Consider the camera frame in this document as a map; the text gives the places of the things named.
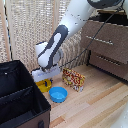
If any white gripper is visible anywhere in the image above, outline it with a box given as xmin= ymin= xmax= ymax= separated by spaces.
xmin=31 ymin=65 xmax=63 ymax=86

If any silver drawer handle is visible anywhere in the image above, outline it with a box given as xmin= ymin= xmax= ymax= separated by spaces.
xmin=96 ymin=54 xmax=116 ymax=66
xmin=85 ymin=35 xmax=114 ymax=46

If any yellow plastic bowl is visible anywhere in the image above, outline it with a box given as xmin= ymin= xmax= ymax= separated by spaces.
xmin=36 ymin=79 xmax=55 ymax=93

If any blue plastic bowl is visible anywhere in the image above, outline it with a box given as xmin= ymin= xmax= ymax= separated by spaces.
xmin=48 ymin=86 xmax=69 ymax=104

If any dark brown drawer cabinet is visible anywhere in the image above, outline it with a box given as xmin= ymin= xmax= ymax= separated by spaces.
xmin=86 ymin=9 xmax=128 ymax=83

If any red yellow patterned snack box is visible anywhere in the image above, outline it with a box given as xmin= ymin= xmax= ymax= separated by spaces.
xmin=61 ymin=67 xmax=86 ymax=93

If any black fabric storage box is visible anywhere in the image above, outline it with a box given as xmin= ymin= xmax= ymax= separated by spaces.
xmin=0 ymin=59 xmax=52 ymax=128

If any beige woven folding screen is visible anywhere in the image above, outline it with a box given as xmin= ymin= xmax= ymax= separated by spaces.
xmin=0 ymin=0 xmax=128 ymax=83

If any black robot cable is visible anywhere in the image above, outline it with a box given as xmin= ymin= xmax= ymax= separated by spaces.
xmin=61 ymin=6 xmax=125 ymax=67

